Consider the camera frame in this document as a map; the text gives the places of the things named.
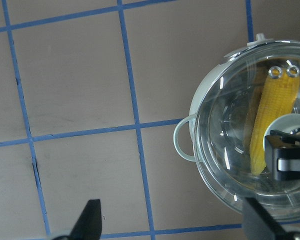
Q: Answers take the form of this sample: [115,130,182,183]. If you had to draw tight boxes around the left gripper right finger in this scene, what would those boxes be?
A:
[242,197,300,240]

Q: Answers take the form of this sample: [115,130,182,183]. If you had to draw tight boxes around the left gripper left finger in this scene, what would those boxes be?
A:
[51,199,102,240]

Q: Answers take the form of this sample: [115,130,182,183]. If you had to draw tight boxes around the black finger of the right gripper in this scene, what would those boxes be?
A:
[264,130,300,181]

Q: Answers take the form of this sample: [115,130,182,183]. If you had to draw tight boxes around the yellow plastic corn cob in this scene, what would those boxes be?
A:
[249,65,300,176]

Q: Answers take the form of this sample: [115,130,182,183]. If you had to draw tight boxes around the glass pot lid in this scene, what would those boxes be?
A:
[193,41,300,212]

